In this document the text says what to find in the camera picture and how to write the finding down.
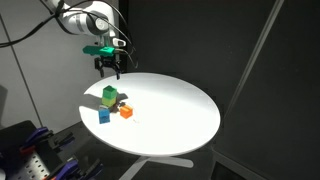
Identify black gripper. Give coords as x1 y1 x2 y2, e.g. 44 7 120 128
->
94 54 122 81

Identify lime green block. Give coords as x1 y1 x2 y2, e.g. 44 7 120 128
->
101 95 118 108

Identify orange block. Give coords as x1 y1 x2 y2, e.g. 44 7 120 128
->
119 104 134 120

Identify blue block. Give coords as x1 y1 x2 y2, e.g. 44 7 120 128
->
98 108 112 125

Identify black clamp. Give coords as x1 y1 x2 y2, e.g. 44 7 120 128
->
49 130 76 152

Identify white table base legs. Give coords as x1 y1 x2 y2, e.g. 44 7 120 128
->
118 154 195 180

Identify black workbench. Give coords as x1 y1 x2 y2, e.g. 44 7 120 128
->
0 119 105 180

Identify perforated metal board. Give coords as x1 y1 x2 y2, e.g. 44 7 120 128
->
14 150 52 180

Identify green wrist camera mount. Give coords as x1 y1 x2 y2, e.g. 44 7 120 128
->
82 45 117 56

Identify black vertical post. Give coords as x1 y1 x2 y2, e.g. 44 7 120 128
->
117 0 130 75

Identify black looped gripper cable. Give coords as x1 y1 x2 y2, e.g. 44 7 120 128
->
64 5 140 70

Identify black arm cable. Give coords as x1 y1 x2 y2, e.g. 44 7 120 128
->
0 0 65 48

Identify purple clamp with orange handle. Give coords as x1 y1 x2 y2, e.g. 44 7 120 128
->
19 126 55 156

